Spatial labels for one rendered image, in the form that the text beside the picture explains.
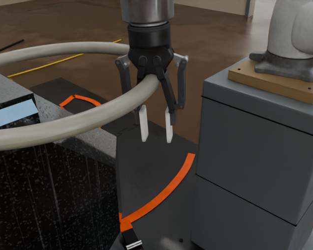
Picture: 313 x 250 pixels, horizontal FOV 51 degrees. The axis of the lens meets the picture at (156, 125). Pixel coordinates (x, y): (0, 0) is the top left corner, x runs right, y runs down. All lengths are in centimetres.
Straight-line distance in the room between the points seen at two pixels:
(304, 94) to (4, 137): 80
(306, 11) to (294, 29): 6
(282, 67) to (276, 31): 11
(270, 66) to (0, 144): 85
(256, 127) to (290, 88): 15
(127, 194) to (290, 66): 108
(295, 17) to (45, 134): 79
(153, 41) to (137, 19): 5
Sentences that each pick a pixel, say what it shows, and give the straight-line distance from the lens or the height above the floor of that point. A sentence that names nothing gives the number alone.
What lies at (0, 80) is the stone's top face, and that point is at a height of 87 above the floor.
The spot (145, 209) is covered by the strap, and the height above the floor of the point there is 2.
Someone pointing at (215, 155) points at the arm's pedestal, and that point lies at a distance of 121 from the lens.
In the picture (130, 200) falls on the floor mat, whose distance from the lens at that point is 176.
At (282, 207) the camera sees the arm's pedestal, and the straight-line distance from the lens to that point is 119.
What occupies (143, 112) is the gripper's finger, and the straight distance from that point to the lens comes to 65.
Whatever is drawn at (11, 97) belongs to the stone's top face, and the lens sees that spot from 90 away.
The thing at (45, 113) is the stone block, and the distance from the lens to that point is 90.
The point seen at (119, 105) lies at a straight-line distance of 52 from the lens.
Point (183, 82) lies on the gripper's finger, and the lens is 61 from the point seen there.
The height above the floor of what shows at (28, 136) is 99.
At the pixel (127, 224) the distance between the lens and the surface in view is 158.
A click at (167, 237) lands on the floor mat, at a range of 160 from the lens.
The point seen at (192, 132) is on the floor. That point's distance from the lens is 231.
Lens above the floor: 124
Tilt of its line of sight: 31 degrees down
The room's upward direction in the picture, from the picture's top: straight up
